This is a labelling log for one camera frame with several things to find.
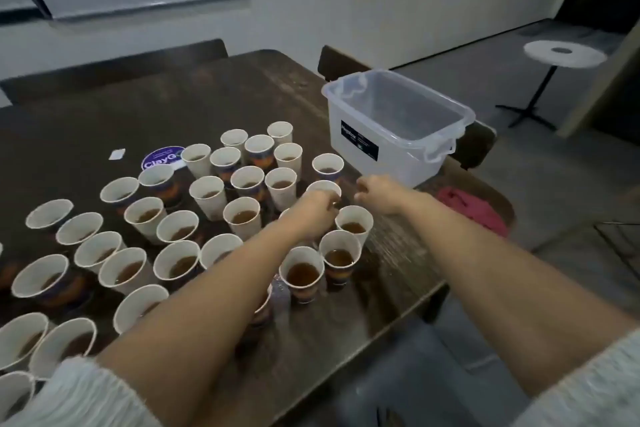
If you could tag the person's left hand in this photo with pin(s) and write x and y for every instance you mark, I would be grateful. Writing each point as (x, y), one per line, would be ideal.
(310, 213)

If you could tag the person's right hand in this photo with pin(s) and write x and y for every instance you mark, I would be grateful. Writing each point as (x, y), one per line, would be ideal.
(385, 193)

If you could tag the clear plastic storage bin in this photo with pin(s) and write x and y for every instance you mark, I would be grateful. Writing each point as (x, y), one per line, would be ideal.
(400, 131)

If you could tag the group of paper cups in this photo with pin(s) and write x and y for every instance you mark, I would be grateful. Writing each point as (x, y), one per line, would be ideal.
(210, 191)

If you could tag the person's left forearm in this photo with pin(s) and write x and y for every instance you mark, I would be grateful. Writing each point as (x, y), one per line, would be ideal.
(200, 322)

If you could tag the person's right forearm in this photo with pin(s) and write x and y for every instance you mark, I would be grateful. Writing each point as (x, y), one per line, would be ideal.
(500, 292)

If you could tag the dark red cloth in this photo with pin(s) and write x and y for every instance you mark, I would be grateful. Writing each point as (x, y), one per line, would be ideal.
(472, 209)

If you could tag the dark wooden chair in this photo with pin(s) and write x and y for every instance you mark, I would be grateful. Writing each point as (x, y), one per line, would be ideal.
(110, 71)
(476, 144)

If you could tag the round blue sticker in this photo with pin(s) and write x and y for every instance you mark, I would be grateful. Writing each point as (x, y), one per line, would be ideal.
(158, 155)

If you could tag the dark wooden table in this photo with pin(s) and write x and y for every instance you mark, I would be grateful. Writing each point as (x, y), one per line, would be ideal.
(150, 111)

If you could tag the small white paper label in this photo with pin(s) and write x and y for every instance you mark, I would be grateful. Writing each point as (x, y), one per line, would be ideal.
(117, 153)

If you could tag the round white side table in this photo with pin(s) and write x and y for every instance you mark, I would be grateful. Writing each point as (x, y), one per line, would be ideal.
(565, 52)

